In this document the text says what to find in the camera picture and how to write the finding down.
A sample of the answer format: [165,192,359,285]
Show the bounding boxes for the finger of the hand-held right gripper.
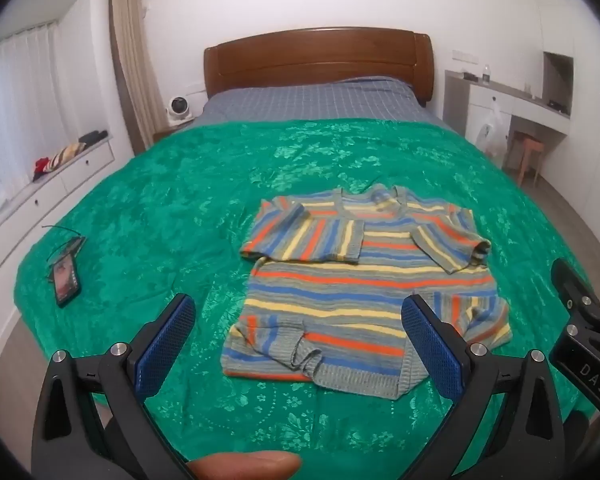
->
[551,258,600,337]

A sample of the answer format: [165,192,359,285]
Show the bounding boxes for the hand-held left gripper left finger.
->
[31,293,197,480]

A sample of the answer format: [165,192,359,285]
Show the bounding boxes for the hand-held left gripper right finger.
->
[401,295,566,480]

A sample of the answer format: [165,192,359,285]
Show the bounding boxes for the striped knit sweater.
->
[221,185,512,401]

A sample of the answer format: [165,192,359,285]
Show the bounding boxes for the person's left hand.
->
[186,451,302,480]

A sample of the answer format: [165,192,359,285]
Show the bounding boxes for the smartphone with lit screen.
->
[54,252,82,308]

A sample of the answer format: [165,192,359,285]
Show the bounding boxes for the white wardrobe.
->
[535,0,600,266]

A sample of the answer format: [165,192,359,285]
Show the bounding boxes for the black flat phone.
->
[47,236,87,273]

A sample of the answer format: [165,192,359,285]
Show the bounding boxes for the green floral blanket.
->
[12,117,598,478]

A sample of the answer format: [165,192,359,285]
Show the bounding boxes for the wooden stool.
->
[502,130,546,183]

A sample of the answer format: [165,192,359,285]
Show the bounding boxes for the white plastic bag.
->
[475,105,506,158]

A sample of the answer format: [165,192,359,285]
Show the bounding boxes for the white drawer cabinet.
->
[0,132,117,311]

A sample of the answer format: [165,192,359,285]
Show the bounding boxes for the white desk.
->
[442,51,575,161]

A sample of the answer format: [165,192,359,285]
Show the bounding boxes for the wooden nightstand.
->
[152,124,182,144]

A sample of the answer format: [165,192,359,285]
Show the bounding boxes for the striped folded cloth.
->
[45,142,88,170]

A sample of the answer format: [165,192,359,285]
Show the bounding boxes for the small white fan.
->
[166,95,196,126]

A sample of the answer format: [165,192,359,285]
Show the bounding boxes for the blue-grey checked bed sheet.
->
[196,76,458,133]

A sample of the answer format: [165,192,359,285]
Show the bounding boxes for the white sheer curtain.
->
[0,20,113,231]

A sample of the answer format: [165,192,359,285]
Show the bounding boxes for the beige curtain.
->
[109,0,162,156]

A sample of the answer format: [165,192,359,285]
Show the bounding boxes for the brown wooden headboard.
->
[203,27,435,107]

